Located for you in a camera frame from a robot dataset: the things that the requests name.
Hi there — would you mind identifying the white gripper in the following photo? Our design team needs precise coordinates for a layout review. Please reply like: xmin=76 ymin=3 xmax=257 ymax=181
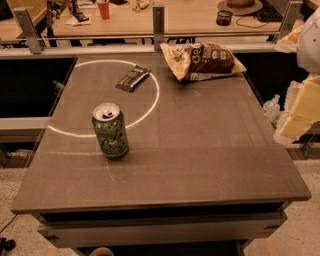
xmin=273 ymin=7 xmax=320 ymax=146

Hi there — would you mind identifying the green soda can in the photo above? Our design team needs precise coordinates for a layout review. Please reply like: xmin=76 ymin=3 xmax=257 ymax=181
xmin=92 ymin=103 xmax=129 ymax=159

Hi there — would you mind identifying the dark chocolate bar wrapper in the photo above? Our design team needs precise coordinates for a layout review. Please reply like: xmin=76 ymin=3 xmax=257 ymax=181
xmin=115 ymin=65 xmax=151 ymax=93

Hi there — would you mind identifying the clear sanitizer bottle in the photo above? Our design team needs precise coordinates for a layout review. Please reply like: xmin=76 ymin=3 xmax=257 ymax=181
xmin=263 ymin=94 xmax=280 ymax=122

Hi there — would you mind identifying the black keyboard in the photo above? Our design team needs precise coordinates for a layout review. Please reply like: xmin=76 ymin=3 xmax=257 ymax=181
xmin=255 ymin=0 xmax=283 ymax=22

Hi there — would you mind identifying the tan brimmed hat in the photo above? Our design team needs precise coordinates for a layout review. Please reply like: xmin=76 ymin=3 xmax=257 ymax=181
xmin=218 ymin=0 xmax=263 ymax=16

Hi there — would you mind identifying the black mesh cup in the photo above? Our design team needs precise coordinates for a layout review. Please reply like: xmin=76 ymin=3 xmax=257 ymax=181
xmin=216 ymin=10 xmax=233 ymax=26

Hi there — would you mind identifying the brown and cream chip bag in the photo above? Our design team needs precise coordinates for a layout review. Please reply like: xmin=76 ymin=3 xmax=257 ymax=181
xmin=160 ymin=43 xmax=246 ymax=81

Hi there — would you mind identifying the red plastic cup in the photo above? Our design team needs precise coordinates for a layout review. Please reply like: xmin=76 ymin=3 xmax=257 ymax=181
xmin=97 ymin=0 xmax=110 ymax=20

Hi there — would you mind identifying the green bottle beside table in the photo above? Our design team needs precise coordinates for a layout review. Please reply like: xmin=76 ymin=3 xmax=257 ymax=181
xmin=52 ymin=80 xmax=65 ymax=96

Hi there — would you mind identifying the grey metal bracket right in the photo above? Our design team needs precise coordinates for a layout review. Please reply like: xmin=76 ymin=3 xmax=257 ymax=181
xmin=273 ymin=0 xmax=303 ymax=43

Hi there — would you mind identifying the grey metal bracket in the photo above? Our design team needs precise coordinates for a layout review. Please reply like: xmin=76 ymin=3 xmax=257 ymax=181
xmin=13 ymin=8 xmax=44 ymax=54
xmin=153 ymin=5 xmax=164 ymax=51
xmin=273 ymin=0 xmax=303 ymax=43

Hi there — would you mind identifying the grey metal bracket middle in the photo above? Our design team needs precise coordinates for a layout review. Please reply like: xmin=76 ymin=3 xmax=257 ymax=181
xmin=153 ymin=5 xmax=164 ymax=51

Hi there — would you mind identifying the grey metal bracket left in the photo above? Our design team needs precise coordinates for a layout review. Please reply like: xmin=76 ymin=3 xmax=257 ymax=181
xmin=13 ymin=8 xmax=44 ymax=54

